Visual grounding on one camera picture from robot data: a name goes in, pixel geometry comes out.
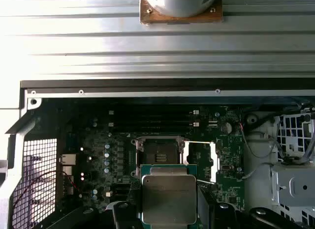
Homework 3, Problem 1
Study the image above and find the metal rear port block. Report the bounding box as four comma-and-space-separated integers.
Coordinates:
60, 154, 76, 194

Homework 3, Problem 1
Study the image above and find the black RAM slot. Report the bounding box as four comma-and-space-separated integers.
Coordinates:
108, 115, 199, 122
108, 127, 199, 133
108, 121, 199, 128
108, 110, 199, 116

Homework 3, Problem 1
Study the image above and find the black PC case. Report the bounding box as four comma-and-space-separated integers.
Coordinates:
0, 79, 315, 229

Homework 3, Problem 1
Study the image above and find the metal socket cover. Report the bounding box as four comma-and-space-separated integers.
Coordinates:
183, 140, 219, 185

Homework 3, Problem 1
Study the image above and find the perforated metal bay frame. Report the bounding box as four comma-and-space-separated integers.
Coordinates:
277, 114, 315, 162

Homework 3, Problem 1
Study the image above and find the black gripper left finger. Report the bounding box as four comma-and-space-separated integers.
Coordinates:
36, 201, 143, 229

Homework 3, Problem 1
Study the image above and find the red black wire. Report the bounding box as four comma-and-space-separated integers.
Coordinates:
13, 170, 77, 211

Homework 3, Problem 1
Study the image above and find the CPU socket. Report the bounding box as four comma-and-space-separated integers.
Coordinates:
131, 136, 187, 180

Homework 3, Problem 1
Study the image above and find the silver drive cage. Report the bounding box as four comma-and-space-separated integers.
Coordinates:
270, 162, 315, 229

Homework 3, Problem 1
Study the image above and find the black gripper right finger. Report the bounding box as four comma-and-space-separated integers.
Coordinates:
197, 186, 305, 229

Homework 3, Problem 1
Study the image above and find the silver green CPU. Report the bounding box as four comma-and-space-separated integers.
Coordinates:
139, 164, 199, 226

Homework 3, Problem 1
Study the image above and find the green motherboard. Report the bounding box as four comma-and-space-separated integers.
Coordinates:
57, 103, 246, 215

